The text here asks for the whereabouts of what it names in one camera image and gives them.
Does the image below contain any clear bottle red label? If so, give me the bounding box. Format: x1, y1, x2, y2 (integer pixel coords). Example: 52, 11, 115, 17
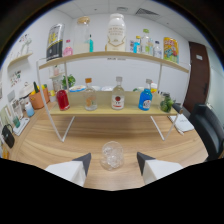
110, 76, 126, 111

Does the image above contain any white milk bottle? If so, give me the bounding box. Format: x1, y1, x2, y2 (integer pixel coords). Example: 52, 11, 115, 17
105, 13, 128, 53

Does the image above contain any white yellow lidded cup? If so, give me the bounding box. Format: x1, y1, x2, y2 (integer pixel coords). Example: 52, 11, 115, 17
149, 82, 158, 94

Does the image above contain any small clear bottle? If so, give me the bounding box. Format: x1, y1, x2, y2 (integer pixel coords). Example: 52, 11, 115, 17
153, 40, 163, 59

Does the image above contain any green potted plant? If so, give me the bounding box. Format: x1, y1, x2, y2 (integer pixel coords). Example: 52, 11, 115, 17
61, 74, 77, 90

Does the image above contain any two-tier wooden shelf rack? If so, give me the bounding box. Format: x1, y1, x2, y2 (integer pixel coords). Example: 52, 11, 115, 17
35, 50, 192, 143

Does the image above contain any black chair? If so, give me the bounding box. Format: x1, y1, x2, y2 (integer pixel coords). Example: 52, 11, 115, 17
188, 103, 224, 163

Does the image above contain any dark wooden muddler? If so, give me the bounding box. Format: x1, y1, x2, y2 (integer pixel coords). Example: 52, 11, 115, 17
171, 102, 184, 114

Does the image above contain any red liquid glass bottle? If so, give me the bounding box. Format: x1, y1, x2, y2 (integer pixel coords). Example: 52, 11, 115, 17
55, 88, 71, 112

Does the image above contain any tall clear green-capped bottle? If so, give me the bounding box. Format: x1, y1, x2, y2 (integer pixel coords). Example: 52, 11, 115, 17
140, 28, 151, 55

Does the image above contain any black kettle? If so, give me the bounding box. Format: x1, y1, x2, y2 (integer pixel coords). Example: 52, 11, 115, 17
1, 123, 16, 149

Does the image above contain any green cup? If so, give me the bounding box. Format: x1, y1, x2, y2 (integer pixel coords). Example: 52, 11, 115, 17
12, 114, 21, 129

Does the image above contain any blue liquid glass bottle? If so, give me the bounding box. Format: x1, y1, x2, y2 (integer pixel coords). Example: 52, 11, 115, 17
138, 78, 154, 112

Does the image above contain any clear glass with ice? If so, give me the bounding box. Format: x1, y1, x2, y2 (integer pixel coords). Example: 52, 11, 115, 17
99, 140, 125, 171

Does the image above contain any wooden wall shelf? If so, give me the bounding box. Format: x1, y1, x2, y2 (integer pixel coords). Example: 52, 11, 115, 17
7, 51, 34, 69

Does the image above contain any small teal bottle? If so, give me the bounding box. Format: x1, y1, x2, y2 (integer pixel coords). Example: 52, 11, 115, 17
87, 33, 95, 53

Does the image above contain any small blue bottle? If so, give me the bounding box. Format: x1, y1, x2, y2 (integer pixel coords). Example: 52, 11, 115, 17
133, 35, 142, 54

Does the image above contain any small pink bottle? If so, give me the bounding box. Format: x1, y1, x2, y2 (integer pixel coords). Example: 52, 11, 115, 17
62, 39, 74, 57

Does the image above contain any glass of green limes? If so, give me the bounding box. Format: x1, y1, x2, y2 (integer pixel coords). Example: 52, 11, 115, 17
159, 94, 175, 113

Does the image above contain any blue white cup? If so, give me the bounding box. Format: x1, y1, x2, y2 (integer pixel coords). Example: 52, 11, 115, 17
24, 101, 36, 118

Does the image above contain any white tray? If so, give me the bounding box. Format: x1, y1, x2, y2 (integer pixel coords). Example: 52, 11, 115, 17
12, 117, 31, 137

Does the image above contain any brown door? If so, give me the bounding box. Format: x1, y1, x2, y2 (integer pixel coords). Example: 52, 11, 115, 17
182, 41, 211, 114

